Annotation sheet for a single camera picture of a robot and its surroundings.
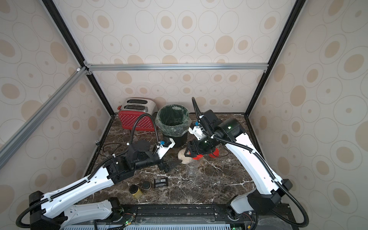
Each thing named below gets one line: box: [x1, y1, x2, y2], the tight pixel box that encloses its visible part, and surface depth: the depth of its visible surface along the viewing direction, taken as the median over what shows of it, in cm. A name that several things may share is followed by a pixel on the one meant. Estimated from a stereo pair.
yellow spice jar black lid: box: [128, 184, 144, 199], surface depth 74 cm
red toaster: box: [117, 97, 158, 131], surface depth 104 cm
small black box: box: [154, 176, 169, 188], surface depth 85 cm
